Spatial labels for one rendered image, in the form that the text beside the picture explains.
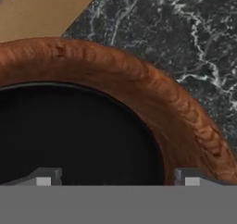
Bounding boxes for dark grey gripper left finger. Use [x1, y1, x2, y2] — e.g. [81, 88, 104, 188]
[8, 167, 64, 187]

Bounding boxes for brown wooden bowl black inside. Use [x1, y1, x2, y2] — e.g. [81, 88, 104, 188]
[0, 37, 237, 187]

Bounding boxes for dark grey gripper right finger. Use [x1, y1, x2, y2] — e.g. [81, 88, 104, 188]
[174, 167, 230, 187]

